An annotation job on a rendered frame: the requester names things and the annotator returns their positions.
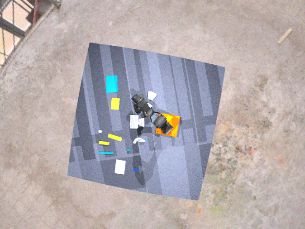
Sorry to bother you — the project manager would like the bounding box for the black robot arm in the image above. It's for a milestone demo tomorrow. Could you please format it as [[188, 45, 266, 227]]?
[[131, 94, 174, 135]]

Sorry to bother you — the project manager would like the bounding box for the cyan rectangular block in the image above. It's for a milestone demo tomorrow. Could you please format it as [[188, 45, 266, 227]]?
[[106, 76, 118, 93]]

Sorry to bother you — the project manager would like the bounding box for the white curved plate with holes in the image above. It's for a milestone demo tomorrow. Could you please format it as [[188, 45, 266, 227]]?
[[138, 118, 144, 127]]

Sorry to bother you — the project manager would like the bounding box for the white housing plate with two round holes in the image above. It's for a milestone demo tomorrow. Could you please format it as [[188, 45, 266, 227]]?
[[148, 91, 157, 99]]

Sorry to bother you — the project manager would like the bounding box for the white rectangular plate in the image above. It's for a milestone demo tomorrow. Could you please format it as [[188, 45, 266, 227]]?
[[115, 160, 125, 174]]

